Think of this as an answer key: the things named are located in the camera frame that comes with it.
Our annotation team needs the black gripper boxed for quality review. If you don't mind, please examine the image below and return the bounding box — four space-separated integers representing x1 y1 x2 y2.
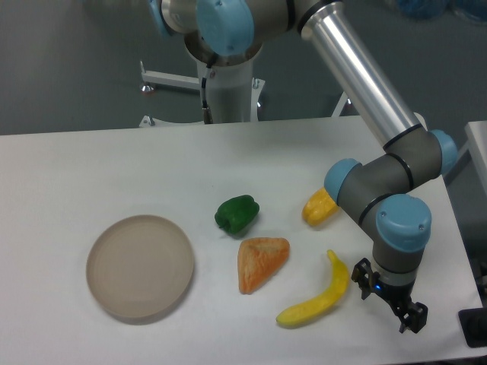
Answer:
351 258 428 334

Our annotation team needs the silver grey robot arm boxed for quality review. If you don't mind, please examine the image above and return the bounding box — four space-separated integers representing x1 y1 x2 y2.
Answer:
148 1 457 332

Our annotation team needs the green toy pepper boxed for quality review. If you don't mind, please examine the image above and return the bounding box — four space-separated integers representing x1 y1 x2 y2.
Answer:
215 195 259 235

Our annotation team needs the black device at table edge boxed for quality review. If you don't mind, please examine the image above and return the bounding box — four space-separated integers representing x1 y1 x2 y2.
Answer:
458 307 486 348

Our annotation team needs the yellow toy banana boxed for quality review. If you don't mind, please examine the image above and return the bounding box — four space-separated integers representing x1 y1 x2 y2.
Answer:
275 249 349 329

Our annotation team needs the orange toy sandwich triangle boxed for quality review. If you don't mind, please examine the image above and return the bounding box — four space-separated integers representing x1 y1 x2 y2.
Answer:
237 237 290 294

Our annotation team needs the white side table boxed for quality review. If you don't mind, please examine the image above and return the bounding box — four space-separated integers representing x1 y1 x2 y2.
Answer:
443 120 487 191

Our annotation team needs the beige round plate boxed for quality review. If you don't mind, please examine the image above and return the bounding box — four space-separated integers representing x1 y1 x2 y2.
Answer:
86 215 195 323

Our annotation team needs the blue object top right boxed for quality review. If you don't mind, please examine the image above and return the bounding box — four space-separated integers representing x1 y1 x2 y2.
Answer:
391 0 486 26

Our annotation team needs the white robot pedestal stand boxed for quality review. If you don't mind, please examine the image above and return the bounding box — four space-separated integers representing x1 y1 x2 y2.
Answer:
139 61 266 124

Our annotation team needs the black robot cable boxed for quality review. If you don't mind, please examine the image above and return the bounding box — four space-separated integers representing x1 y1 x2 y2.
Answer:
200 52 220 125

